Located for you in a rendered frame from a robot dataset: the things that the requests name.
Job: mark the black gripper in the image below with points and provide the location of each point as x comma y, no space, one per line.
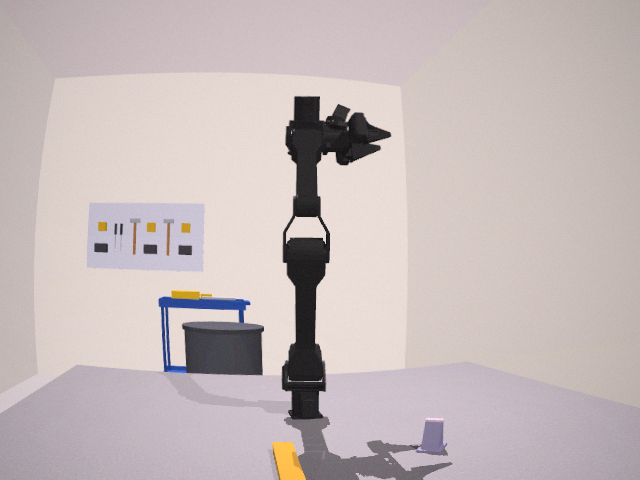
353,144

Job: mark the orange bar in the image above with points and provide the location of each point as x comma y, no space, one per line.
287,464

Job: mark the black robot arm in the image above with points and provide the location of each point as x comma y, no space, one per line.
306,258

